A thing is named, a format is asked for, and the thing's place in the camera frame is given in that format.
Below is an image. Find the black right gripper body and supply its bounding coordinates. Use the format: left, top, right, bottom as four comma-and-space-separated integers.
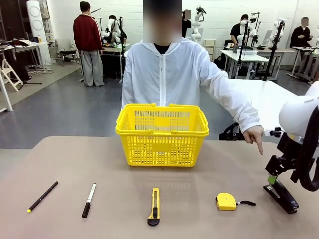
265, 135, 305, 184

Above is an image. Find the black stapler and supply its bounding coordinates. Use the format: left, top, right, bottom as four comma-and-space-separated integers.
263, 179, 299, 215

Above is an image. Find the white marker pen black cap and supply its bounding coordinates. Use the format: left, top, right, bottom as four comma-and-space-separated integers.
81, 183, 97, 219

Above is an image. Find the person's left forearm white sleeve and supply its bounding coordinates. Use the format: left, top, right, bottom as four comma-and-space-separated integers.
211, 71, 261, 134

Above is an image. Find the yellow plastic shopping basket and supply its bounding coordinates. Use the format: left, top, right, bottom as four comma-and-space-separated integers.
115, 103, 209, 168

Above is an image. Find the seated person in black sweater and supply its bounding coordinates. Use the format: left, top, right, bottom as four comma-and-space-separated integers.
290, 17, 314, 48

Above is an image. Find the person in black t-shirt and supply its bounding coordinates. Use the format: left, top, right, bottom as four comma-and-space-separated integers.
229, 14, 250, 48

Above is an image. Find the person in white hooded jacket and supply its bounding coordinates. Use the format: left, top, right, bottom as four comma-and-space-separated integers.
121, 0, 230, 110

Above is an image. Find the person in black top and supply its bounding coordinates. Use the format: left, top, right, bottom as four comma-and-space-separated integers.
181, 9, 192, 38

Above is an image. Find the person in red jacket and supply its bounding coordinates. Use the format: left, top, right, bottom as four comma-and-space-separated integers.
73, 1, 105, 88

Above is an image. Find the person's left hand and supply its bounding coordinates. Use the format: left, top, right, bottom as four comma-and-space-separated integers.
242, 126, 265, 155

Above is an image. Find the yellow tape measure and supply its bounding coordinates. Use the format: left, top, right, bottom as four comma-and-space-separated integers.
215, 192, 256, 212

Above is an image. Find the black bag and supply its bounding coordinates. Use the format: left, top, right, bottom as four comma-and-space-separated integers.
218, 122, 247, 141

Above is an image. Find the large white table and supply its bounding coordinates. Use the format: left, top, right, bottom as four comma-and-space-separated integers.
228, 79, 310, 131

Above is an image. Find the white background work table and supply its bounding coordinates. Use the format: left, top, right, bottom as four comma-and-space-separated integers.
220, 48, 270, 80

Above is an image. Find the yellow utility knife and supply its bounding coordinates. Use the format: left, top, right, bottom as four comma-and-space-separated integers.
147, 187, 160, 227

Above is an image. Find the white background robot black pole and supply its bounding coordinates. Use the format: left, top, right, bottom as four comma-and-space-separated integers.
263, 18, 287, 82

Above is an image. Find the white drawer cabinet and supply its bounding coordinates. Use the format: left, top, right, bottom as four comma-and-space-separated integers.
203, 39, 217, 62

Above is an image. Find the white background robot black stand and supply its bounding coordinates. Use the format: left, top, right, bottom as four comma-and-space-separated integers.
104, 14, 127, 45

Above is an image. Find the black highlighter pen yellow tip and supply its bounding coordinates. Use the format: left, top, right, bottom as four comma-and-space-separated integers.
26, 181, 59, 214

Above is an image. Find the white tower air conditioner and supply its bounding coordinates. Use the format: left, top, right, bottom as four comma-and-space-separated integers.
26, 0, 52, 66

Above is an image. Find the white folding step stool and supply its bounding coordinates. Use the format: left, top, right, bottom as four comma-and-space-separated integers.
0, 59, 23, 92

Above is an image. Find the cluttered white desk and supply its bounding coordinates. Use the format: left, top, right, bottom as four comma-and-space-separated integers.
0, 37, 50, 72

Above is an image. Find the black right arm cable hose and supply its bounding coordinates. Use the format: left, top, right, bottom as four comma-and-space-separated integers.
290, 104, 319, 192

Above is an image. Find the white background robot with camera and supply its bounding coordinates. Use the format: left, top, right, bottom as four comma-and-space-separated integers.
236, 12, 261, 48

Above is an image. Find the white background robot on pedestal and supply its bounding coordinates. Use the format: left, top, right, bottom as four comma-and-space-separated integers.
191, 6, 207, 42

